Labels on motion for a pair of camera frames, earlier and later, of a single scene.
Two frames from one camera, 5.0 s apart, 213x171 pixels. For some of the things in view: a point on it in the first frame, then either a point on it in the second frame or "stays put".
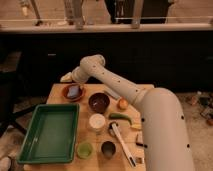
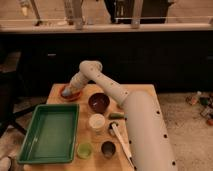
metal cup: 108,149 stays put
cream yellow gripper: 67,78 to 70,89
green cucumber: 120,116 stays put
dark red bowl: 99,102 stays put
